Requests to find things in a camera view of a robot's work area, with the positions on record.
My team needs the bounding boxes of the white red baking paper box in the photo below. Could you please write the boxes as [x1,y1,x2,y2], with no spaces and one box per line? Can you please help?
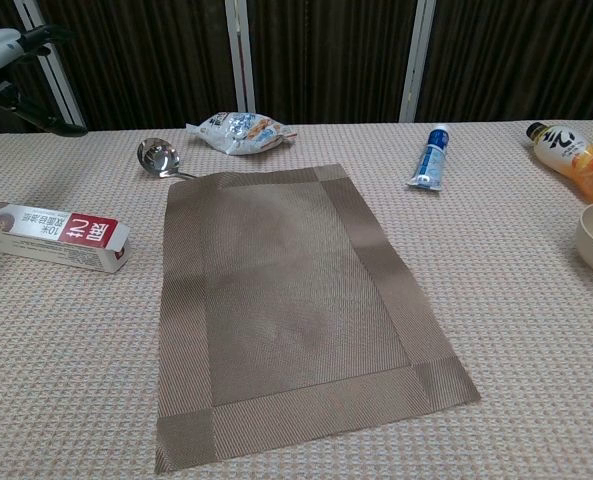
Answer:
[0,197,131,274]

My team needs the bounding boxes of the brown woven placemat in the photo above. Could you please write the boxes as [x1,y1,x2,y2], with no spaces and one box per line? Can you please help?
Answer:
[154,164,482,475]

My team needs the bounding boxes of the white snack bag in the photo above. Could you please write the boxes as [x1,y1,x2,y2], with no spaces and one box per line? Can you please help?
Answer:
[184,110,298,157]

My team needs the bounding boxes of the dark pleated curtain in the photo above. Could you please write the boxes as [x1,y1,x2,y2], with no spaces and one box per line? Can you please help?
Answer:
[0,0,593,141]

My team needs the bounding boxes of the blue white toothpaste tube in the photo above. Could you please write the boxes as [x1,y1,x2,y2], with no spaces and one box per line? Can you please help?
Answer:
[405,123,451,192]

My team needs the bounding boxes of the orange drink bottle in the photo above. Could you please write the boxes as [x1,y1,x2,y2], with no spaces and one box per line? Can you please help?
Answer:
[525,121,593,204]

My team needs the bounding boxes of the beige woven tablecloth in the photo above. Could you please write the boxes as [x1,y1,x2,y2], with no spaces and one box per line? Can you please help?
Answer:
[0,118,593,480]

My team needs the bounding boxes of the grey metal partition post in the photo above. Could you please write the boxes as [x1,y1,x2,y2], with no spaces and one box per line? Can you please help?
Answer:
[398,0,437,124]
[224,0,257,125]
[14,0,88,133]

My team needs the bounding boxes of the steel ladle black handle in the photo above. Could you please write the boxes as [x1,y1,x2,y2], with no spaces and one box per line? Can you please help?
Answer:
[136,137,198,181]

